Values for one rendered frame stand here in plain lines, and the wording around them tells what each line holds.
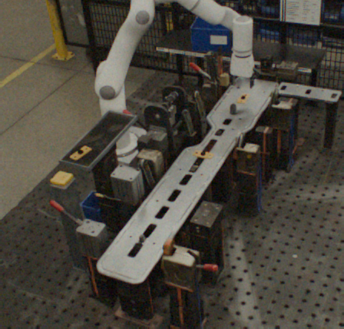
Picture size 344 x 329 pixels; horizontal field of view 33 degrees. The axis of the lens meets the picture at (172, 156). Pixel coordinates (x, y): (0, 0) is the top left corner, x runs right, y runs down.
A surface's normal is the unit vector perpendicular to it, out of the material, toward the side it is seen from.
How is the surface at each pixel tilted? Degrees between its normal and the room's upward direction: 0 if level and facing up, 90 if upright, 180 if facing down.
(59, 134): 0
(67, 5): 90
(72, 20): 91
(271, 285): 0
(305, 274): 0
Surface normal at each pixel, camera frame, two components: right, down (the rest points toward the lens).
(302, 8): -0.44, 0.57
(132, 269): -0.09, -0.80
